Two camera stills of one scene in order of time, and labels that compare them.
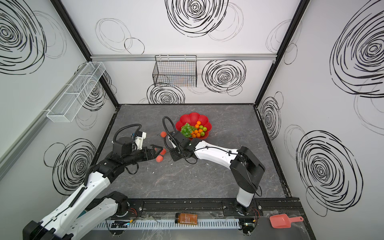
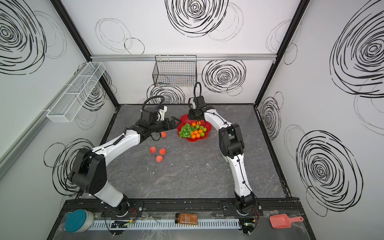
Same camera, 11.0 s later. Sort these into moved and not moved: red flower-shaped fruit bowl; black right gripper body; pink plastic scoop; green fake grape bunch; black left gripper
Moved: black right gripper body; black left gripper
Not moved: red flower-shaped fruit bowl; pink plastic scoop; green fake grape bunch
